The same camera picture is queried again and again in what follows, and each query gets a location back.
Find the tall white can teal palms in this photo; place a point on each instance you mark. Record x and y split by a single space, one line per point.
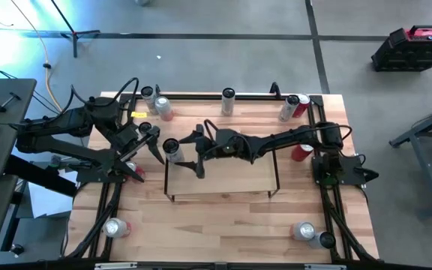
228 101

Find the silver metal bracket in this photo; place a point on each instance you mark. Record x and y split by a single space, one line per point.
114 266
324 267

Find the black tripod stand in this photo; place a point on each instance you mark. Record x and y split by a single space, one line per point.
75 45

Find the black desk foot bar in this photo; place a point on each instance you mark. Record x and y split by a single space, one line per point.
39 176

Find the black crossbeam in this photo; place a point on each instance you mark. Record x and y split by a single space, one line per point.
182 267

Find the wooden shelf black metal legs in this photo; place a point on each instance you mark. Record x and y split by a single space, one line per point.
238 176

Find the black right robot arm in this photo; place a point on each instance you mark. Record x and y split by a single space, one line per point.
283 140

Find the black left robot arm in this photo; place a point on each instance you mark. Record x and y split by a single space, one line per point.
62 122

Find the tall white can green palms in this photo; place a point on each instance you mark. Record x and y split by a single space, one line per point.
289 107

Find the black and red tool case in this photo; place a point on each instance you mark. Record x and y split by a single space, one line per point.
407 56

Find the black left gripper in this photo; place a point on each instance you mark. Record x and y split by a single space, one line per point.
129 140

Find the white floor sheet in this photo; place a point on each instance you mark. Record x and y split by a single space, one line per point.
47 198

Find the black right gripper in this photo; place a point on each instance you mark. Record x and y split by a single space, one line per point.
219 144

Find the black aluminium table frame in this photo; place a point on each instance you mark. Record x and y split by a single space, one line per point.
201 96

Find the black caster wheel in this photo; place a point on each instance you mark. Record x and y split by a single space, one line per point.
16 249

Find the small black bracket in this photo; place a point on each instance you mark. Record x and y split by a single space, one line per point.
275 89
158 90

